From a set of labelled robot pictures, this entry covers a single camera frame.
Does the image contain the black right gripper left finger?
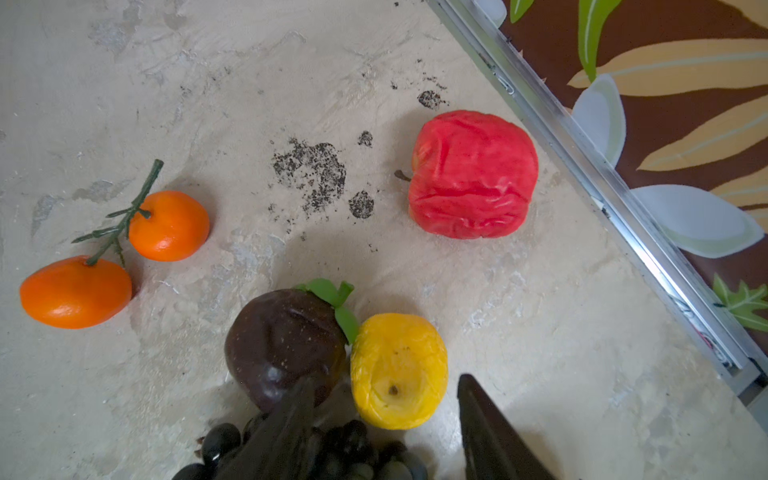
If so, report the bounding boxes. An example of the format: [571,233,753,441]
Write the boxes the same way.
[214,378,314,480]

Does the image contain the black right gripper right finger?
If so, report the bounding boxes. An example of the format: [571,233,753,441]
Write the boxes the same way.
[457,373,555,480]

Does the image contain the black grape bunch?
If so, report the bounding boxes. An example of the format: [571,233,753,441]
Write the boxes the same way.
[174,414,429,479]

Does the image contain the dark purple mangosteen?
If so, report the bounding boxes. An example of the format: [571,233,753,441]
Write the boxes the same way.
[224,278,359,413]

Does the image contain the yellow wrinkled pear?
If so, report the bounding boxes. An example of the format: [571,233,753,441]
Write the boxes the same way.
[350,313,449,430]

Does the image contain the orange tangerines on twig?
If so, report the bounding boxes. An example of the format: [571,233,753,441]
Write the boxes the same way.
[19,159,212,330]

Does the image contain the aluminium frame post back right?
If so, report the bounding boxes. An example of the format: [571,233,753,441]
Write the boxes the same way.
[429,1,767,428]

